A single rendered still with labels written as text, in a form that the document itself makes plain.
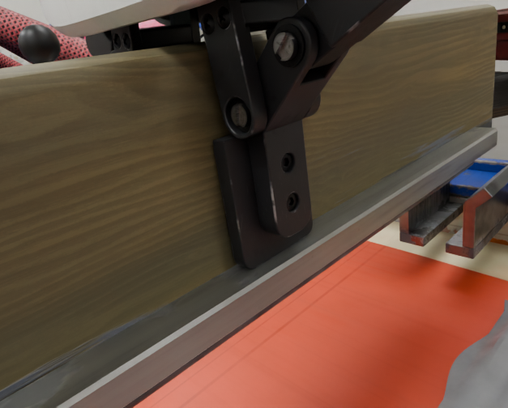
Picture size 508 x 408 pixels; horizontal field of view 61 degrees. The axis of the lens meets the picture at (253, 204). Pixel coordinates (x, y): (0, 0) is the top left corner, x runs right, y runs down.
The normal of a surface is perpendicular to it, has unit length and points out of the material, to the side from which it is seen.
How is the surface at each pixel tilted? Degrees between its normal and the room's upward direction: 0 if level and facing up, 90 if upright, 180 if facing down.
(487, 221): 90
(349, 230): 90
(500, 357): 29
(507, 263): 0
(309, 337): 0
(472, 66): 90
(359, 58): 90
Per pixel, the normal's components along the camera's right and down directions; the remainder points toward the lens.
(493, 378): 0.16, -0.73
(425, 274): -0.14, -0.92
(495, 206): 0.69, 0.17
